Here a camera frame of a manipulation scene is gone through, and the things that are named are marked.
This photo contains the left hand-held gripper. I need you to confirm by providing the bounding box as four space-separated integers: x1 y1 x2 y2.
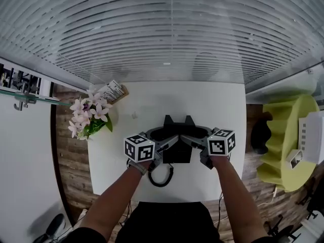
124 126 180 173

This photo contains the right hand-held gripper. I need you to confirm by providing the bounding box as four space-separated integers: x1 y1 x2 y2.
179 126 236 171

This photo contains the black sleeved cable loop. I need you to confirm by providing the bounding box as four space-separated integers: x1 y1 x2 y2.
147 160 176 187

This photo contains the person's left forearm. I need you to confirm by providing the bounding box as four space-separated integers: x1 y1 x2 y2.
79 165 152 240

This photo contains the person's right forearm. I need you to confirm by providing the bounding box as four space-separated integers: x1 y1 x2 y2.
211 155 269 240

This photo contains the white square table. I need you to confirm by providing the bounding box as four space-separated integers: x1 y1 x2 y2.
87 80 248 204

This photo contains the grey wrist band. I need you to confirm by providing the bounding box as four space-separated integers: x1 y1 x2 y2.
127 159 148 176

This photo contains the small card holder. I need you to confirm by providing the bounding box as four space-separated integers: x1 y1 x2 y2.
97 79 130 105

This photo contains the potted pink flower plant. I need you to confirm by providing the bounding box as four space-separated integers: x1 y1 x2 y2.
67 89 119 141

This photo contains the green corrugated stool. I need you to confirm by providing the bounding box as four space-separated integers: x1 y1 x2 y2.
256 94 320 193

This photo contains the person's black clothing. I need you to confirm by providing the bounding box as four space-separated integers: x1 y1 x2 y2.
57 200 277 243

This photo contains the small white open box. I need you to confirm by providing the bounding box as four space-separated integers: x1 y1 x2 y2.
286 149 304 170

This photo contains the white box appliance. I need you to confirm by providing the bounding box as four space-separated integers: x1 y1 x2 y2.
298 110 324 165

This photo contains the frosted glass door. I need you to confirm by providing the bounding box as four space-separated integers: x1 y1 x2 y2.
0 88 73 243

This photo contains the black slatted rack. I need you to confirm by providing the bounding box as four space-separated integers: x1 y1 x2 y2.
0 63 55 97

